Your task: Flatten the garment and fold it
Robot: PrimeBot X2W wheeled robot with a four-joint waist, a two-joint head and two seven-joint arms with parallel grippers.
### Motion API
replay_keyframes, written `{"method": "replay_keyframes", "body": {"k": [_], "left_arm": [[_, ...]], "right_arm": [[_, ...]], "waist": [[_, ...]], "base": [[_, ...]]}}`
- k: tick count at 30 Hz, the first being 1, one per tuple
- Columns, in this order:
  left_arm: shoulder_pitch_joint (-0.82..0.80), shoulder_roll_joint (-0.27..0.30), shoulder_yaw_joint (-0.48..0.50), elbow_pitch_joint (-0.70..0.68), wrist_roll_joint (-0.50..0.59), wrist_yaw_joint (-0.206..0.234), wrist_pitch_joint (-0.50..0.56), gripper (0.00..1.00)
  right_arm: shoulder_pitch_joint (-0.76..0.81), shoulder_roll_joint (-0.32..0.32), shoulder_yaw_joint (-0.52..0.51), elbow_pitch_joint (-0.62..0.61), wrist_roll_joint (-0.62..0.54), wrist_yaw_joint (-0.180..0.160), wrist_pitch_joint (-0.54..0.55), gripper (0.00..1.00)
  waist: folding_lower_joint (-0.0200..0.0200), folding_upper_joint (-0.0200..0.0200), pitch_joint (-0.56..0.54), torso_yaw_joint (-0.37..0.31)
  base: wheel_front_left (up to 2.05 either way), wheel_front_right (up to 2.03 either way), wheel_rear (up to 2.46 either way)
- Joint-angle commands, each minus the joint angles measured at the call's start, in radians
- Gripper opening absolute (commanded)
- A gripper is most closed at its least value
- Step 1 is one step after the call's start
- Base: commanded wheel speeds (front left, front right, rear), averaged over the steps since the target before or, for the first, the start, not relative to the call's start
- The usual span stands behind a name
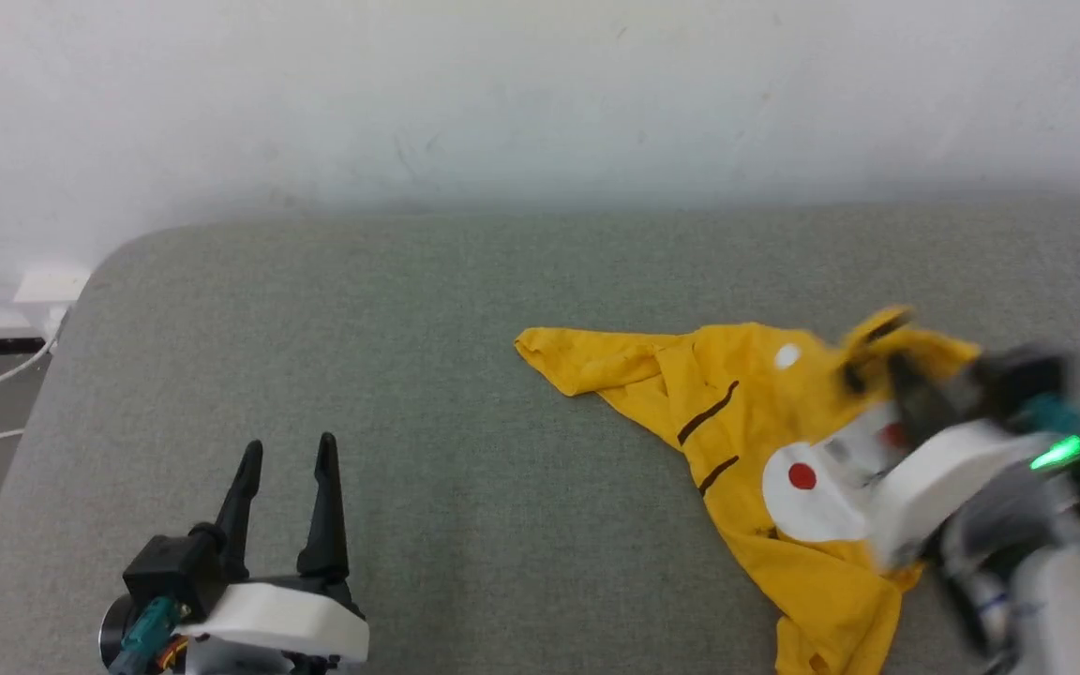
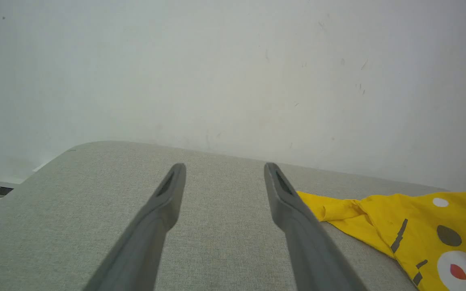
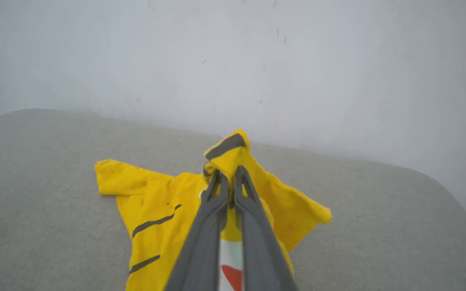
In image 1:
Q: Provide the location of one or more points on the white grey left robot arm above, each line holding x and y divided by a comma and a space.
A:
110, 634

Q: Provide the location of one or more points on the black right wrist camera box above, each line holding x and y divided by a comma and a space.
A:
1023, 380

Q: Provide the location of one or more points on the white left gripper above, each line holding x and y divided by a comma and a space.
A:
287, 619

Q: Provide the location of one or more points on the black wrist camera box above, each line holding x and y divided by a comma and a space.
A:
1023, 380
170, 567

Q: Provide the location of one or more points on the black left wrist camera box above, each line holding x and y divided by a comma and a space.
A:
170, 567

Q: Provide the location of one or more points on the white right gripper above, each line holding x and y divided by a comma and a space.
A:
934, 487

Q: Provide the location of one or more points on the yellow cartoon print garment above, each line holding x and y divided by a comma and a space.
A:
746, 422

